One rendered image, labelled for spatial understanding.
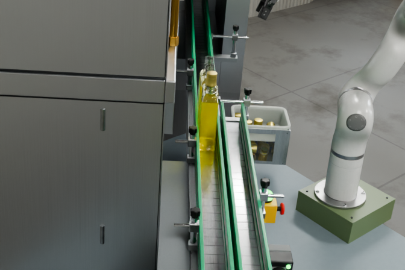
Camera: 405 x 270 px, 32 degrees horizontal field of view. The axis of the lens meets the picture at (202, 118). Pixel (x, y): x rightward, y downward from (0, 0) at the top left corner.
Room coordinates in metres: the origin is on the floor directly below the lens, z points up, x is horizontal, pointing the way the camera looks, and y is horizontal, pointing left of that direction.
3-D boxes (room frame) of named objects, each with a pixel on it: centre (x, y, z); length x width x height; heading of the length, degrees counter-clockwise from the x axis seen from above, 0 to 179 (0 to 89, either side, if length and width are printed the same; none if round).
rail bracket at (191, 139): (1.98, 0.05, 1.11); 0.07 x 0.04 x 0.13; 94
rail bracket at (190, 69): (2.53, 0.08, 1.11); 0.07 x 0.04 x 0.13; 94
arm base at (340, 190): (2.17, -0.53, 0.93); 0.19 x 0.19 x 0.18
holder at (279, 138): (2.42, -0.20, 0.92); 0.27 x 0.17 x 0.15; 94
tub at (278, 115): (2.42, -0.22, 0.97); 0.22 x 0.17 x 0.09; 94
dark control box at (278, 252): (1.60, -0.25, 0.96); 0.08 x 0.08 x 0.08; 4
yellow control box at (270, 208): (1.88, -0.23, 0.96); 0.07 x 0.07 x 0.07; 4
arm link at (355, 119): (2.14, -0.52, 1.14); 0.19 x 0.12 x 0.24; 173
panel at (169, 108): (2.43, 0.14, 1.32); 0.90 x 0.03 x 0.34; 4
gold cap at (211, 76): (2.08, -0.02, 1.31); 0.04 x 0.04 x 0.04
